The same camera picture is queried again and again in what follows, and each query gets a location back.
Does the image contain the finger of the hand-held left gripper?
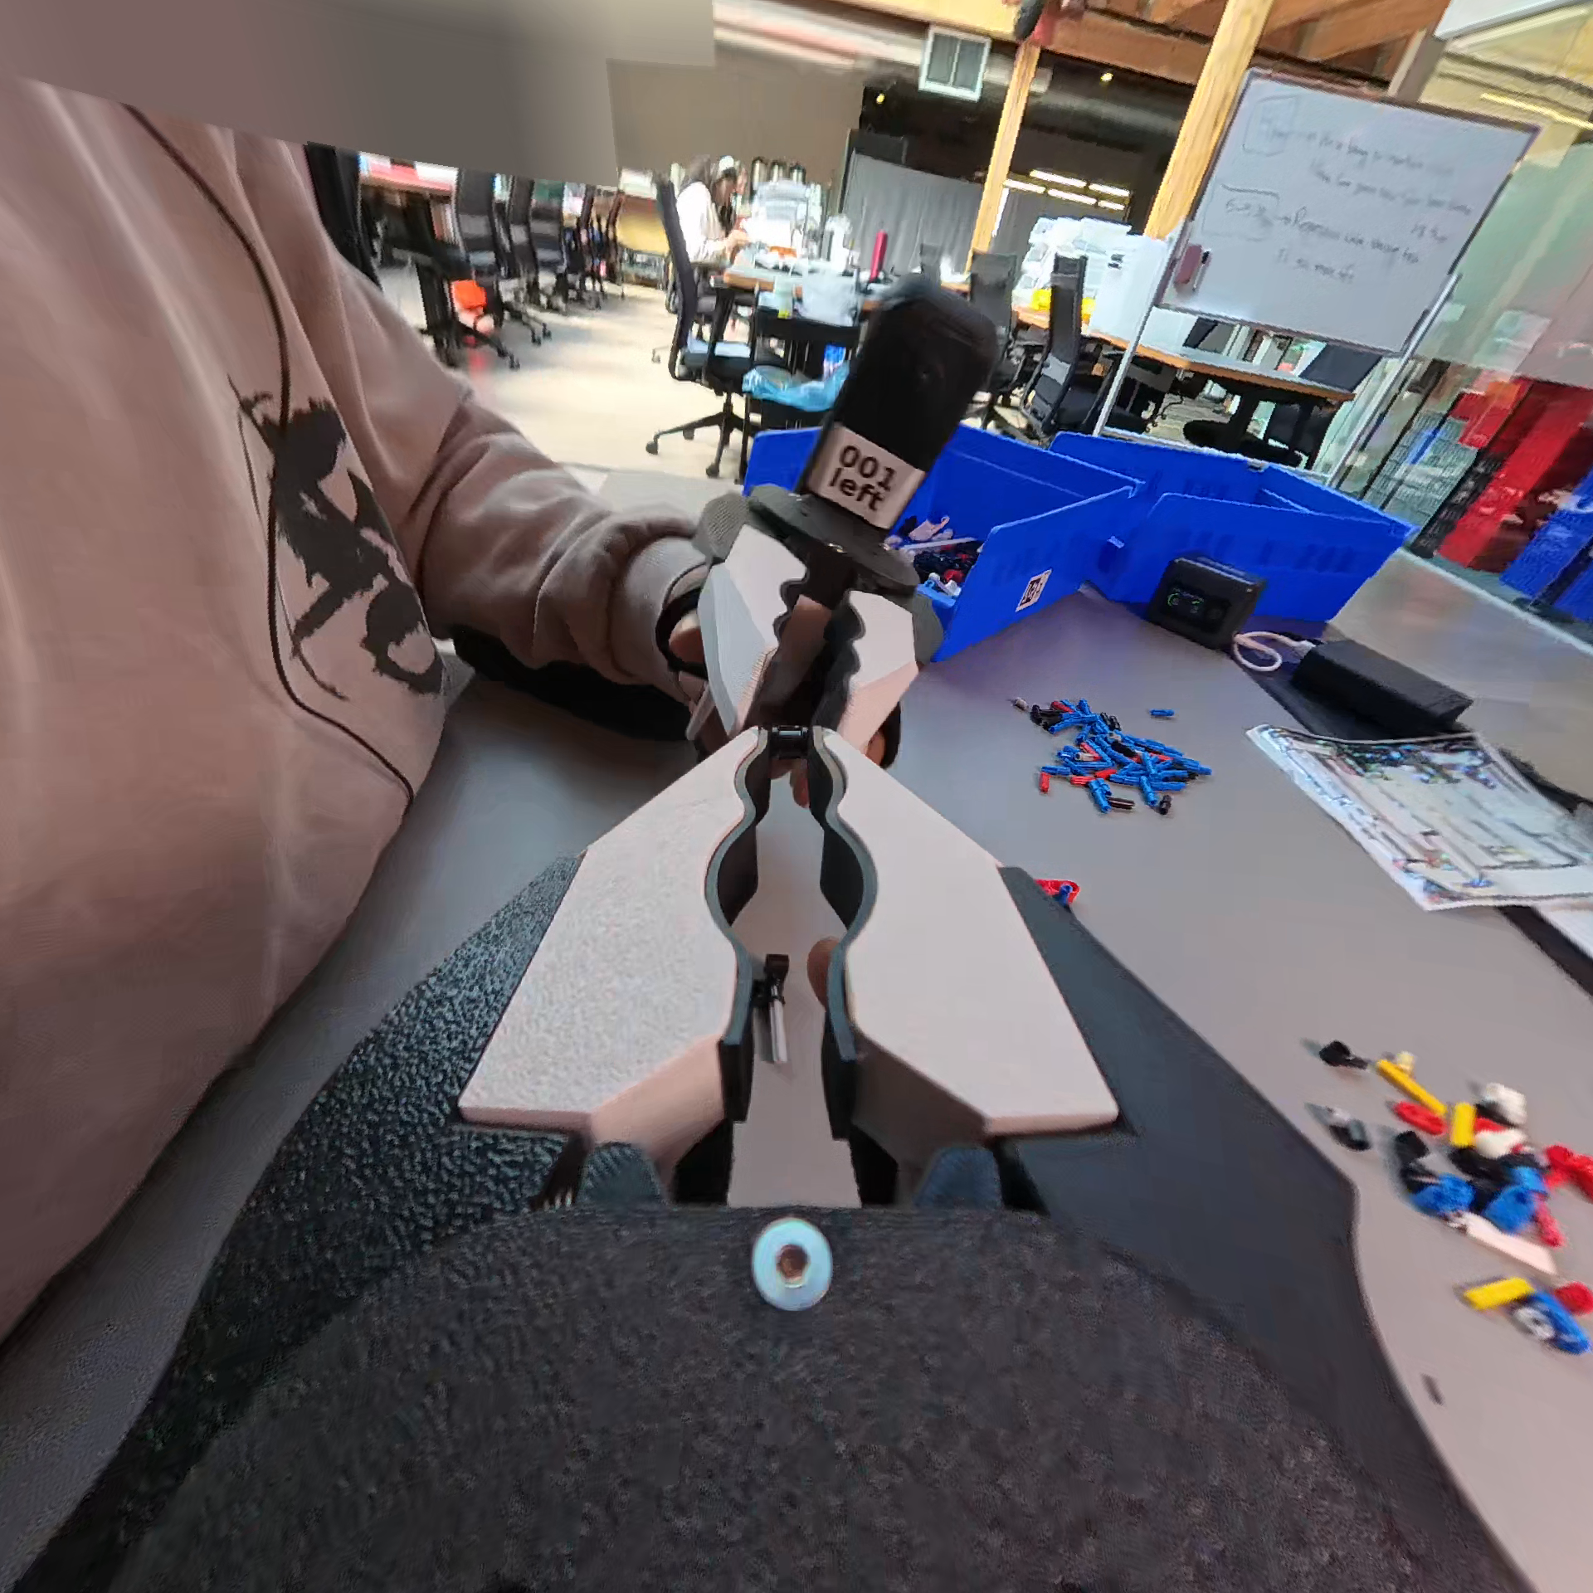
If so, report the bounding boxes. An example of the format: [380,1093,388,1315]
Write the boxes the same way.
[690,535,798,750]
[815,604,923,736]

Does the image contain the loose lego pieces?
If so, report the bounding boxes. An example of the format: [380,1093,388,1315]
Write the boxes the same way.
[889,513,984,600]

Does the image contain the air vent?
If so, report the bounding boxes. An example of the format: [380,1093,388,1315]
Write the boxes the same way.
[917,27,993,95]

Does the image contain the red storage crates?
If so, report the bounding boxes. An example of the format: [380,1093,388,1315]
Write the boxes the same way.
[1431,380,1593,575]

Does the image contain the blue plastic bin with tag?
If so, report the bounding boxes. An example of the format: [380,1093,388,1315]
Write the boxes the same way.
[743,423,1139,664]

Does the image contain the large blue plastic bin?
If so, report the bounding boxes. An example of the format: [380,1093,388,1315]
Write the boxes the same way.
[1050,429,1414,621]

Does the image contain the person's left forearm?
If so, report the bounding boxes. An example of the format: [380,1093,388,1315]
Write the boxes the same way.
[373,361,716,698]

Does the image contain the person's beige sweatshirt torso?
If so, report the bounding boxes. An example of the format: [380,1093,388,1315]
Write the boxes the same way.
[0,75,498,1347]

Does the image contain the lego instruction booklet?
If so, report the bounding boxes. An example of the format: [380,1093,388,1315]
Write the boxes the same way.
[1247,723,1593,911]

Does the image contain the wooden office table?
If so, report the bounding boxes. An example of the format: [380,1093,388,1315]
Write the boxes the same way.
[1014,306,1357,406]

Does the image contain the person's left hand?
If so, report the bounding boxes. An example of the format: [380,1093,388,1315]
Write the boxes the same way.
[667,611,902,810]

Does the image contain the black office chair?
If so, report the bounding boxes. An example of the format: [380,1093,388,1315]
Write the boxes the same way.
[416,167,549,372]
[644,175,754,480]
[1021,253,1122,441]
[968,249,1023,431]

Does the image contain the whiteboard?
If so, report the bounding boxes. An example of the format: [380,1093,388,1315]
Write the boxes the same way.
[1150,69,1539,359]

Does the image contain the thick wooden post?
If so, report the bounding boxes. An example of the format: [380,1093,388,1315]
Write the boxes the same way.
[1141,0,1276,239]

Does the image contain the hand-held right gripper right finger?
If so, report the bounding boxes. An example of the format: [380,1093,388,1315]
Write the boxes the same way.
[809,734,1116,1178]

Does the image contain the black power adapter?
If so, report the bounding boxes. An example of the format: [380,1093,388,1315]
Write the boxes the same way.
[1289,638,1475,736]

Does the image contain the pile of mixed lego pieces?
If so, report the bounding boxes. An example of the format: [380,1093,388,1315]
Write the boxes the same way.
[1304,1036,1593,1358]

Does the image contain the black power station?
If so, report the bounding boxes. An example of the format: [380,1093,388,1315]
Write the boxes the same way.
[1145,556,1266,649]

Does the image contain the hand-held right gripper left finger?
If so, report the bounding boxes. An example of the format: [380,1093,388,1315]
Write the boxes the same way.
[456,729,773,1173]

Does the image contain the pile of lego pins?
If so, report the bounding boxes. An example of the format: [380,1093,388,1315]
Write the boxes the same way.
[1014,697,1211,818]

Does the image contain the thin wooden post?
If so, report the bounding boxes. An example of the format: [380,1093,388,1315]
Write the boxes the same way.
[968,38,1044,257]

